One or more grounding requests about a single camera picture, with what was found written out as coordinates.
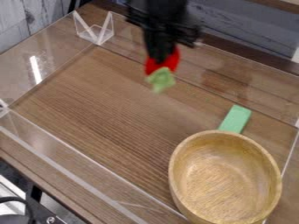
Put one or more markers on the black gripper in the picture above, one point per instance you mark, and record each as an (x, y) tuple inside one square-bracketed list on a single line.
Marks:
[(170, 17)]

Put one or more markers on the red plush strawberry toy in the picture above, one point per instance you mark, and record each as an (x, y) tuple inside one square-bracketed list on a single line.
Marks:
[(160, 74)]

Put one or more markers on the clear acrylic tray walls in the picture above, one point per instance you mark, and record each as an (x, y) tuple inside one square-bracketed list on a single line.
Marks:
[(90, 134)]

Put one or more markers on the green rectangular block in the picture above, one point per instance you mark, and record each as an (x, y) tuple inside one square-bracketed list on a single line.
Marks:
[(236, 119)]

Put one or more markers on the wooden bowl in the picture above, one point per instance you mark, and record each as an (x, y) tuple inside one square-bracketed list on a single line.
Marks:
[(225, 179)]

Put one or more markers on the black table leg frame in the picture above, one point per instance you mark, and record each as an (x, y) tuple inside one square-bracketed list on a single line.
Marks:
[(46, 207)]

